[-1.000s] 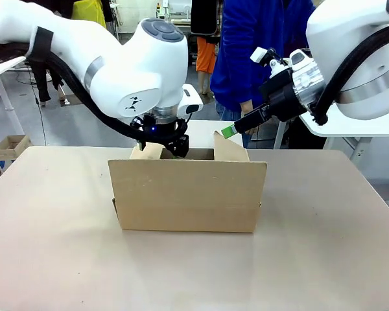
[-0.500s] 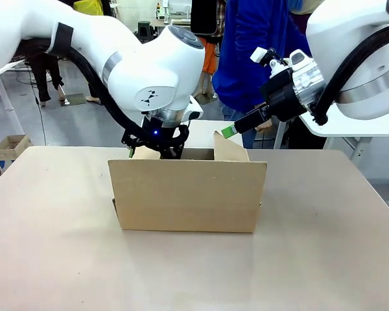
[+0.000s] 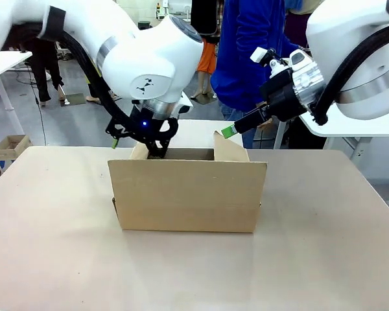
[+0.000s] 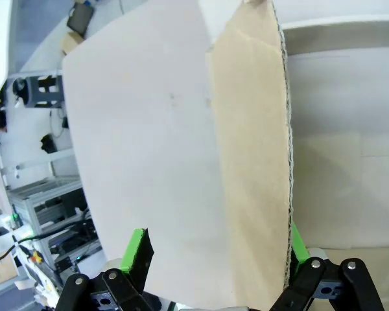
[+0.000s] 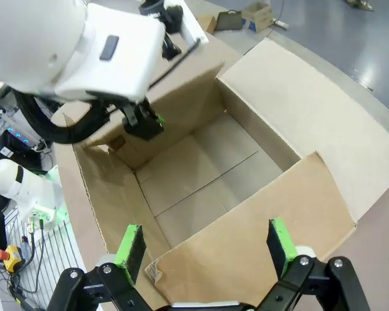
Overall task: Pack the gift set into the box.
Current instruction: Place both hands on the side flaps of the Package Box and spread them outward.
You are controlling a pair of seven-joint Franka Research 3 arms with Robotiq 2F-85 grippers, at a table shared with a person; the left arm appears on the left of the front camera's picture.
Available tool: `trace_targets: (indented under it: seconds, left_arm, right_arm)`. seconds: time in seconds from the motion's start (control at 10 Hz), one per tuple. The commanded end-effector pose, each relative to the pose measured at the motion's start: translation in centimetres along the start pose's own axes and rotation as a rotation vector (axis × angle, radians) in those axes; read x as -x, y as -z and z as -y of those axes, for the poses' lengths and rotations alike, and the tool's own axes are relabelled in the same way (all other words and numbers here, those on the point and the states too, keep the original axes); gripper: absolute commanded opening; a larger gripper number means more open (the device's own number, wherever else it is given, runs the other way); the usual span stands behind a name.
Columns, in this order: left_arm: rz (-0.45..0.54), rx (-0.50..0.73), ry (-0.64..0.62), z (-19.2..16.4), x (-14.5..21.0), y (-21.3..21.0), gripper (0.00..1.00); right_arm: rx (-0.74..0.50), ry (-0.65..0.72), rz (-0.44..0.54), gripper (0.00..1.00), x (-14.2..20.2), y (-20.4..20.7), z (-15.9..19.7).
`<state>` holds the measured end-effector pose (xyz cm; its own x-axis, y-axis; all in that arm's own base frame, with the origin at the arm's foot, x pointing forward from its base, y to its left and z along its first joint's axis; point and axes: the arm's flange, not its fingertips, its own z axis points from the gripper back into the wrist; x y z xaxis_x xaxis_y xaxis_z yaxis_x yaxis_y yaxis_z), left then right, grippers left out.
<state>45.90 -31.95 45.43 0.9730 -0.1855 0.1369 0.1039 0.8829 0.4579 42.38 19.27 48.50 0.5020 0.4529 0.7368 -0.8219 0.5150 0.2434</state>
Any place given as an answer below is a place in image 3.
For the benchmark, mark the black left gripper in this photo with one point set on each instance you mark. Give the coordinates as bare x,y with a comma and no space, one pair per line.
147,129

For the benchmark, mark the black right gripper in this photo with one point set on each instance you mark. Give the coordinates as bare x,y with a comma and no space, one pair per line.
283,97

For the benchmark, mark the large brown cardboard box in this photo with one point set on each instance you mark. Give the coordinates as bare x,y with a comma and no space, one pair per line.
188,197

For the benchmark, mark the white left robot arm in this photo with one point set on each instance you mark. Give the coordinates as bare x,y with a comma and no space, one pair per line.
142,64

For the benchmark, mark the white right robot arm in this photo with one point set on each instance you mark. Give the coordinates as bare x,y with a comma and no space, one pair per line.
369,64

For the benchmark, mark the small open cardboard box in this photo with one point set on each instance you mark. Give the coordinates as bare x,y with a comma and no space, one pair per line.
11,145

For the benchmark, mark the person in blue jacket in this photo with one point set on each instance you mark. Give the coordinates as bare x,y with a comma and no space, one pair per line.
246,48

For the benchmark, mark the bystander in orange skirt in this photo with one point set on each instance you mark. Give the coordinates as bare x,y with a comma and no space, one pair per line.
207,55

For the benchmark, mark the white curved desk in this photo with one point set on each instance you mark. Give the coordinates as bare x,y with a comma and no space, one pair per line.
360,129

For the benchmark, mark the bystander in black clothes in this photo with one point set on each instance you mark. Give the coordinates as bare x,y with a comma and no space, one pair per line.
45,71

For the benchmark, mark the white side table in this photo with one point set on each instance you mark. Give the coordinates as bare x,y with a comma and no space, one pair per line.
6,61

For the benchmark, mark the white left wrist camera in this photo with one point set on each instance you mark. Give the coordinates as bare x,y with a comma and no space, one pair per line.
184,104

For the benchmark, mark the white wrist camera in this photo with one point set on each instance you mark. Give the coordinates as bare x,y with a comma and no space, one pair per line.
258,55
184,104

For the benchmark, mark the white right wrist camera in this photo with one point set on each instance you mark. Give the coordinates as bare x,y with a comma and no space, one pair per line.
258,55

